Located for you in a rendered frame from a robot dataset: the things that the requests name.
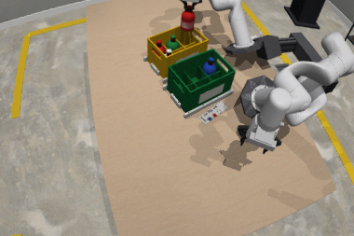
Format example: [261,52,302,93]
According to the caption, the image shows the yellow crate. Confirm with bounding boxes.
[147,25,209,78]

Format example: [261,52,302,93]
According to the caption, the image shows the white paper pick list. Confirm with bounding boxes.
[199,102,227,124]

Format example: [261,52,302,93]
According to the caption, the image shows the red bottle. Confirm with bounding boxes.
[157,40,166,54]
[181,5,195,32]

